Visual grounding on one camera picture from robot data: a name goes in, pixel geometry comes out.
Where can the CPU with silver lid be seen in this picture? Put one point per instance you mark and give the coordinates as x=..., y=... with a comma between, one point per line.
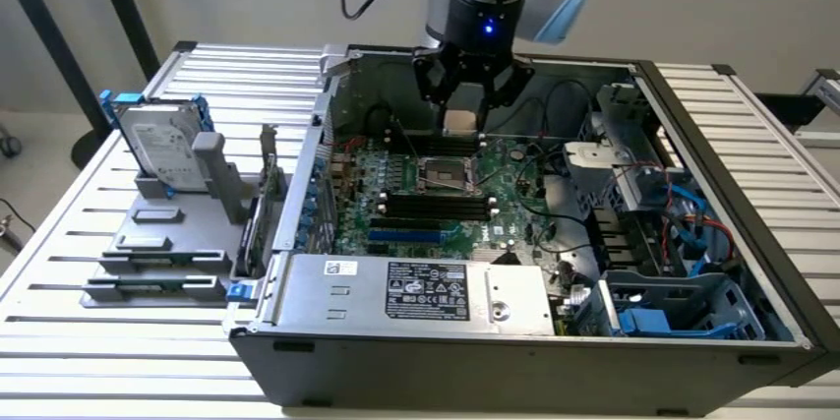
x=459, y=122

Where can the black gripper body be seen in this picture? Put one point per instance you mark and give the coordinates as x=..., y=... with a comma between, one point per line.
x=488, y=21

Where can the green motherboard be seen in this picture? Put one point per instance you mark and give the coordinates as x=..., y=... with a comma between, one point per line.
x=393, y=176

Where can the hard disk in blue bracket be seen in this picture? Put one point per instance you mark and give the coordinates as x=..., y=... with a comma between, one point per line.
x=160, y=147

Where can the black RAM slot bank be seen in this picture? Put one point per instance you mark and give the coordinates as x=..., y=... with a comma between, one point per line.
x=440, y=143
x=440, y=206

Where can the grey parts rack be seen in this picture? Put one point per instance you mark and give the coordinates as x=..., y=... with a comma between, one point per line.
x=164, y=223

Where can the grey disk bay blue latch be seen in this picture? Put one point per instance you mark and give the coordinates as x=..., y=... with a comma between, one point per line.
x=676, y=302

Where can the black open PC case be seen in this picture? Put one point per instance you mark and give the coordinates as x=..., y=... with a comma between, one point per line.
x=499, y=371

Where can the socket locking lever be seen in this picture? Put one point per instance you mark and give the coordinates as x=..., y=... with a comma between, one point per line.
x=469, y=184

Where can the silver power supply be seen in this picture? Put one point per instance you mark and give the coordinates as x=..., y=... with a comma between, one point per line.
x=367, y=292

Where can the graphics card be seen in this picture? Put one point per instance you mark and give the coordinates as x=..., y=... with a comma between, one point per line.
x=263, y=213

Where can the black expansion slot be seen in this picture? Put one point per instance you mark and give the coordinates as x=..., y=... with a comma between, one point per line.
x=403, y=224

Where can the blue expansion slot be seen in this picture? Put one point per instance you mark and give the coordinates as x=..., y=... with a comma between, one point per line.
x=403, y=236

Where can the black stand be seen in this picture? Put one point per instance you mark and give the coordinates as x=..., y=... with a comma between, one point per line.
x=59, y=46

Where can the metal disk bay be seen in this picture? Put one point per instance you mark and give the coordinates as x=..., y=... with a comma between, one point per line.
x=611, y=164

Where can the CPU socket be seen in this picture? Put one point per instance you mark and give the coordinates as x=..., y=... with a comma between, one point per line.
x=445, y=173

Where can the blue case latch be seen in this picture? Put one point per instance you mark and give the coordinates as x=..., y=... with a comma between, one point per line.
x=240, y=291

